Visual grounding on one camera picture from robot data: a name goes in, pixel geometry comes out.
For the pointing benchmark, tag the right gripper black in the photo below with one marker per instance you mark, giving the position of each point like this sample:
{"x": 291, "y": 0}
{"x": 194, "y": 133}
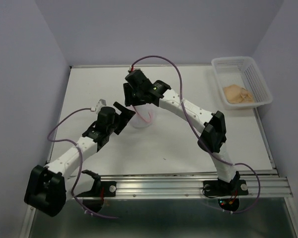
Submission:
{"x": 128, "y": 99}

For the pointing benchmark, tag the white plastic basket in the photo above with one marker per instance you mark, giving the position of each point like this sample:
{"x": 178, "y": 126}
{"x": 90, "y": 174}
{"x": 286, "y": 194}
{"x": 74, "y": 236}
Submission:
{"x": 242, "y": 72}

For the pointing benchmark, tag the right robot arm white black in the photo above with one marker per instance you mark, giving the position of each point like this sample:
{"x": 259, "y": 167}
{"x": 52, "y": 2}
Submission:
{"x": 211, "y": 126}

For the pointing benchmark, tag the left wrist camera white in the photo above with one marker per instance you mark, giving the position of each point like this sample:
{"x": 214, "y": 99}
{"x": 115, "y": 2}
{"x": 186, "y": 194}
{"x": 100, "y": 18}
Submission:
{"x": 100, "y": 104}

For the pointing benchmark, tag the white mesh laundry bag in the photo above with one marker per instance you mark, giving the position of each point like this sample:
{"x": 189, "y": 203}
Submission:
{"x": 144, "y": 117}

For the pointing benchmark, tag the aluminium rail frame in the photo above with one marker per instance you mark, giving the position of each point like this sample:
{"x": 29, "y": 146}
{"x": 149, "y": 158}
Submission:
{"x": 160, "y": 169}

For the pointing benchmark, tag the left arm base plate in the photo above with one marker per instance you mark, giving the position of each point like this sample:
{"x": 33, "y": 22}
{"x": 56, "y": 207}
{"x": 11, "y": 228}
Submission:
{"x": 100, "y": 189}

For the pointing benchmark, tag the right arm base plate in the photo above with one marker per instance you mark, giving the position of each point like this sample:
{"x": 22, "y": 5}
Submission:
{"x": 220, "y": 188}

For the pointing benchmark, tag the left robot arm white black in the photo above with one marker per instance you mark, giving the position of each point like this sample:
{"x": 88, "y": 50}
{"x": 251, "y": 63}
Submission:
{"x": 52, "y": 185}

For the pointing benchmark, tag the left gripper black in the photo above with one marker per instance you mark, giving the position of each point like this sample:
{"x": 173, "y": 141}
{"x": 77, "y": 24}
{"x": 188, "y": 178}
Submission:
{"x": 124, "y": 118}

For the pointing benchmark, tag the beige bra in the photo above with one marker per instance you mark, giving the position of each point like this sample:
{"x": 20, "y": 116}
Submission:
{"x": 238, "y": 95}

